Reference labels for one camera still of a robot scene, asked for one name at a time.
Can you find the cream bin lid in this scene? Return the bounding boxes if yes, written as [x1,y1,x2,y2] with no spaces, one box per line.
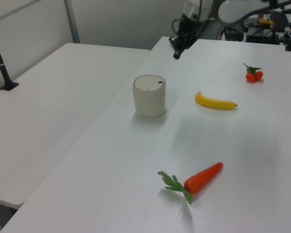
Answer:
[133,75,165,92]

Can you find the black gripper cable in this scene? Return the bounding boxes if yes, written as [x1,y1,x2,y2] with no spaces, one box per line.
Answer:
[172,17,184,36]

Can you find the black equipment box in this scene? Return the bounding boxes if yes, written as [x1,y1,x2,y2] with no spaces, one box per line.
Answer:
[246,25,281,45]

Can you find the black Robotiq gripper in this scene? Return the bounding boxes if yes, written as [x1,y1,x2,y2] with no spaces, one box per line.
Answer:
[169,14,204,60]

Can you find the black camera stand pole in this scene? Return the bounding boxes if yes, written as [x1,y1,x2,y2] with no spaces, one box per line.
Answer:
[0,24,19,91]

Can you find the yellow toy banana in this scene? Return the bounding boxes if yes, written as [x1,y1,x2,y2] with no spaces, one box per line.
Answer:
[194,91,238,110]

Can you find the orange toy carrot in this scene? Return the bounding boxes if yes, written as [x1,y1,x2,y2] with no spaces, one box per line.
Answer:
[157,162,224,207]

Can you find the cream plastic garbage bin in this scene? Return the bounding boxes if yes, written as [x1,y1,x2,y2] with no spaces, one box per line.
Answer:
[132,75,167,119]

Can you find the red toy tomatoes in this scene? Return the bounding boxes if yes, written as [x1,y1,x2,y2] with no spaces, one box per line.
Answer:
[243,63,264,83]

